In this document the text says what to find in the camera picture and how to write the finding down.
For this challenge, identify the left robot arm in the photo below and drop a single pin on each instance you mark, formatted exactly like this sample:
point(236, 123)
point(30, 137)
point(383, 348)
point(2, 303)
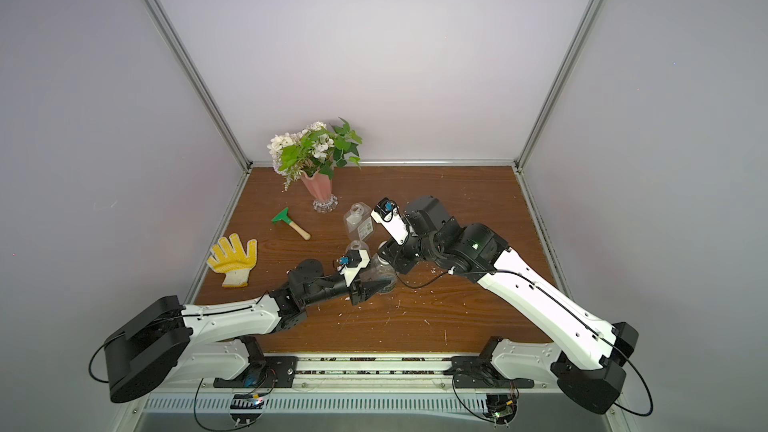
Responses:
point(170, 342)

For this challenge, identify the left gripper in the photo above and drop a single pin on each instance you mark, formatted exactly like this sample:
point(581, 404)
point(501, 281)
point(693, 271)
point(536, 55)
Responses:
point(358, 292)

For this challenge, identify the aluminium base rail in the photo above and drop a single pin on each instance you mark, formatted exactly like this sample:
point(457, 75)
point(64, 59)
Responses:
point(383, 384)

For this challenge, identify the round clear bottle middle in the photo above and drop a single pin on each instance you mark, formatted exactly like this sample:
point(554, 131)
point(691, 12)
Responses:
point(358, 245)

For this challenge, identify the pink vase with flowers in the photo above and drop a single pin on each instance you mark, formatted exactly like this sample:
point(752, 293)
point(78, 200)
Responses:
point(312, 155)

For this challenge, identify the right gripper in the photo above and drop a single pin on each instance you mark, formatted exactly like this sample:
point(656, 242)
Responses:
point(395, 255)

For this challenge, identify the yellow work glove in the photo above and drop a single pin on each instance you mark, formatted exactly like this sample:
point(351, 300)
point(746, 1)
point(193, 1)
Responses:
point(233, 259)

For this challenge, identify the square clear bottle with label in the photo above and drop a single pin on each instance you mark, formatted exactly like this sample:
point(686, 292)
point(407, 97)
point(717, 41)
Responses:
point(358, 222)

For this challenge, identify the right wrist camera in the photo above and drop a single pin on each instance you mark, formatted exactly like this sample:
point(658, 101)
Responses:
point(386, 213)

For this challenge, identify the round clear bottle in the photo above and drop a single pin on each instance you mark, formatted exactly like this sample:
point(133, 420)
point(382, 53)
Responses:
point(380, 269)
point(358, 245)

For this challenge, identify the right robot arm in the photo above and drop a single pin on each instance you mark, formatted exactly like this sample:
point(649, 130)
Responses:
point(590, 367)

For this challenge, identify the green scraper wooden handle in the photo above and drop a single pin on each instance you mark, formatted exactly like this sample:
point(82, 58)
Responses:
point(284, 217)

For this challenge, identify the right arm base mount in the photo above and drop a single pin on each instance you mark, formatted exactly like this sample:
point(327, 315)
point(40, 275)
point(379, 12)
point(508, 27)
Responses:
point(473, 372)

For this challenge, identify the round clear bottle front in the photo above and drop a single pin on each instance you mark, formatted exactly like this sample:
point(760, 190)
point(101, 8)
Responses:
point(380, 269)

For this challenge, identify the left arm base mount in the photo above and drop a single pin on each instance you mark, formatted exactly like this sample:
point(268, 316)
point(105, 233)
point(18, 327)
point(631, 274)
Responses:
point(271, 371)

